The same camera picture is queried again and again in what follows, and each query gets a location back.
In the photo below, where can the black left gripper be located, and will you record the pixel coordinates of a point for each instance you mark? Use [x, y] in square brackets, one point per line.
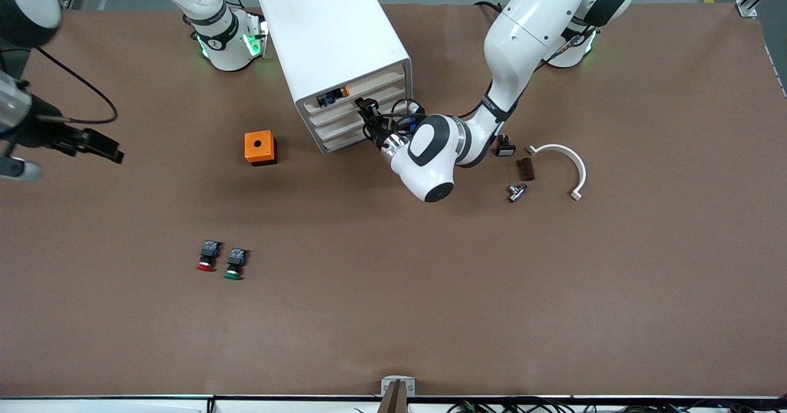
[378, 130]

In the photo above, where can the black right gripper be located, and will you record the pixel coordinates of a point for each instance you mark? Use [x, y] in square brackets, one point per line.
[43, 133]

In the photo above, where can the red mushroom push button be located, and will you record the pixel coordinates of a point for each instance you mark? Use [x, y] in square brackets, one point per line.
[208, 258]

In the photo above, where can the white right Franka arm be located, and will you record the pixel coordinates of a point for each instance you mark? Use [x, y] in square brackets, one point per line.
[218, 38]

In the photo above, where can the white drawer with blue module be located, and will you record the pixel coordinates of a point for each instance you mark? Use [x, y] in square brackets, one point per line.
[369, 84]

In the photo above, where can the white square push button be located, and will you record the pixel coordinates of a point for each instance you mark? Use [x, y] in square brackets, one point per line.
[505, 149]

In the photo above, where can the green mushroom push button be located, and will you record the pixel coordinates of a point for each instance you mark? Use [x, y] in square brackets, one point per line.
[235, 265]

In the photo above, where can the chrome metal tee fitting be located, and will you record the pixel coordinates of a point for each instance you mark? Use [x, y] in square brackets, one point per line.
[516, 192]

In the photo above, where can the dark brown rectangular block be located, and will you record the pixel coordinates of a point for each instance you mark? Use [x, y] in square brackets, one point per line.
[527, 169]

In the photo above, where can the blue black switch module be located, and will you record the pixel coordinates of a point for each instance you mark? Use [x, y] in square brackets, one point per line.
[328, 99]

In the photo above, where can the orange button enclosure box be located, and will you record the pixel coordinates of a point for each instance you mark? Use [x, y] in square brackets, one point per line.
[251, 150]

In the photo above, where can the white table edge rail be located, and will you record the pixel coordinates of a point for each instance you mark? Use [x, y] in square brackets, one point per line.
[123, 404]

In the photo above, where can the grey metal table bracket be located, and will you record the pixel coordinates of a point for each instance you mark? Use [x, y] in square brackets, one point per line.
[388, 383]

